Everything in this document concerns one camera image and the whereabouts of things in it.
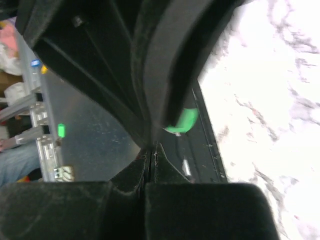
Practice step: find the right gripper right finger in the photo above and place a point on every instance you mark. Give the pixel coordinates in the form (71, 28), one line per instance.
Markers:
(177, 209)

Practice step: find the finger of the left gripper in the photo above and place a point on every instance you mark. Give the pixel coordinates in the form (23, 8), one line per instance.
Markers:
(171, 43)
(88, 44)

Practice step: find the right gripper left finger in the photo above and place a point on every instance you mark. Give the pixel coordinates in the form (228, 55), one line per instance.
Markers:
(92, 210)

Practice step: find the green key tag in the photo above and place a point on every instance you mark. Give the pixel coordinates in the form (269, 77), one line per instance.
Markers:
(186, 121)

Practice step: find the seated person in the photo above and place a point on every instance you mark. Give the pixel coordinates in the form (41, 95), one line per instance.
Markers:
(17, 163)

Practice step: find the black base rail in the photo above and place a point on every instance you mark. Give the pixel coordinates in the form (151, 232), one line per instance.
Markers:
(195, 153)

